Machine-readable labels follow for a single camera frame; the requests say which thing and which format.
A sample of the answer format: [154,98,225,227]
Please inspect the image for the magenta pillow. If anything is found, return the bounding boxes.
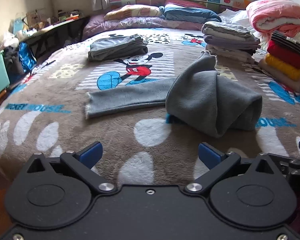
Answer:
[165,0,217,9]

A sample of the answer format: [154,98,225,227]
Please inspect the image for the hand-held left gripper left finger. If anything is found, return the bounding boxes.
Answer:
[26,141,118,195]

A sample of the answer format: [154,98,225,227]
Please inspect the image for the grey knitted garment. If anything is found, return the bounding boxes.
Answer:
[84,51,263,138]

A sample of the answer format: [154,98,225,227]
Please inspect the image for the white crumpled bedding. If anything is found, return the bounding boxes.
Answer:
[219,9,256,34]

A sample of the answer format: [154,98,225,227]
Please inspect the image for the yellow folded garment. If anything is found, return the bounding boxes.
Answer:
[265,54,300,82]

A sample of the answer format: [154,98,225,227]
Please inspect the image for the beige folded garment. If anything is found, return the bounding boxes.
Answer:
[259,61,300,93]

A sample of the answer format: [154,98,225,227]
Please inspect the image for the printed cartoon blanket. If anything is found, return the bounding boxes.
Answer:
[0,26,300,188]

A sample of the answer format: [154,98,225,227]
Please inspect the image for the pile of folded grey clothes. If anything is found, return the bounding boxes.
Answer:
[88,34,148,62]

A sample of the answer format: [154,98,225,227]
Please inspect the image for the red folded garment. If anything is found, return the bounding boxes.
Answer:
[267,40,300,70]

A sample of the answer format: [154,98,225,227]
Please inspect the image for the pillows at bed head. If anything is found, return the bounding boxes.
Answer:
[82,15,205,40]

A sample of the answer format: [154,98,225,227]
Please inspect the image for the striped folded garment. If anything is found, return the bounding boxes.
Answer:
[270,30,300,58]

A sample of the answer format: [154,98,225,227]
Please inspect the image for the blue folded blanket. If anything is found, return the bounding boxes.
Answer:
[162,5,222,23]

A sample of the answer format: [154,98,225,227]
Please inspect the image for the dark desk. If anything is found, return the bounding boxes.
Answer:
[20,15,90,61]

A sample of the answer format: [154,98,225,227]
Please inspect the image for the printed cream pillow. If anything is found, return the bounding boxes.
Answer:
[104,4,163,21]

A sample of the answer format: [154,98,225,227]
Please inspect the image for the stack of folded pale clothes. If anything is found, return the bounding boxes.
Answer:
[201,21,261,64]

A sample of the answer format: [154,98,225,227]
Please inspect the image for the pink quilt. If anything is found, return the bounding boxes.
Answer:
[246,0,300,33]

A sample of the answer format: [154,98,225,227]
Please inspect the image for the desk clutter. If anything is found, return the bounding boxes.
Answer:
[14,8,80,34]

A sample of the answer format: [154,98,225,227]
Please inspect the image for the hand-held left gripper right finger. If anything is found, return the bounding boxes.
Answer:
[184,142,275,195]

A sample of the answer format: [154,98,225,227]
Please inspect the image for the blue plastic bag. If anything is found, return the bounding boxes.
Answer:
[19,42,37,73]

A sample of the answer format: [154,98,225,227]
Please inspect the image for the dark clothes heap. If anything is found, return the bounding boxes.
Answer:
[1,45,24,81]

